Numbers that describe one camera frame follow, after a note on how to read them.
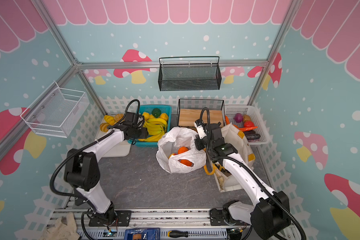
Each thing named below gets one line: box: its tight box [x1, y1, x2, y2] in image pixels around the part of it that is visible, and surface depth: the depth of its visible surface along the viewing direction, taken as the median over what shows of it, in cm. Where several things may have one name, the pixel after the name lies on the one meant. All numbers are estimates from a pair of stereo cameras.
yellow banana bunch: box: [138, 118, 168, 142], surface depth 105 cm
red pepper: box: [243, 120, 255, 128], surface depth 108 cm
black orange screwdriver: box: [168, 230, 220, 238], surface depth 71 cm
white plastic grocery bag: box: [156, 126, 207, 174], surface depth 71 cm
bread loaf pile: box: [100, 113, 124, 133], surface depth 115 cm
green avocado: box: [151, 108, 162, 118], surface depth 114 cm
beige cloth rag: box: [39, 212, 81, 240], surface depth 72 cm
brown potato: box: [243, 114, 251, 123], surface depth 114 cm
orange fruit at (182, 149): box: [177, 146, 189, 155], surface depth 96 cm
